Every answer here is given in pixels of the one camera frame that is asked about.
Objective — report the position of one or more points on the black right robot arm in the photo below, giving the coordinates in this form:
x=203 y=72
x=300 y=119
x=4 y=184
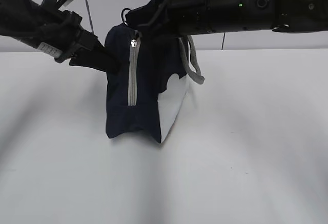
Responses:
x=291 y=16

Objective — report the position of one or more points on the navy blue lunch bag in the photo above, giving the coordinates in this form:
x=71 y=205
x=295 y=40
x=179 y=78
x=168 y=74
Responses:
x=147 y=93

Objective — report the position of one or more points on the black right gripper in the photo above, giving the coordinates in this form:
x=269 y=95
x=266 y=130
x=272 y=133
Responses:
x=196 y=17

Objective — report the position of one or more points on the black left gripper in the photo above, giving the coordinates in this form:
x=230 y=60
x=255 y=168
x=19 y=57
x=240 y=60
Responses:
x=62 y=36

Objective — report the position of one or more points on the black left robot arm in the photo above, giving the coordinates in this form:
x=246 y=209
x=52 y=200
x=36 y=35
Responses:
x=13 y=13

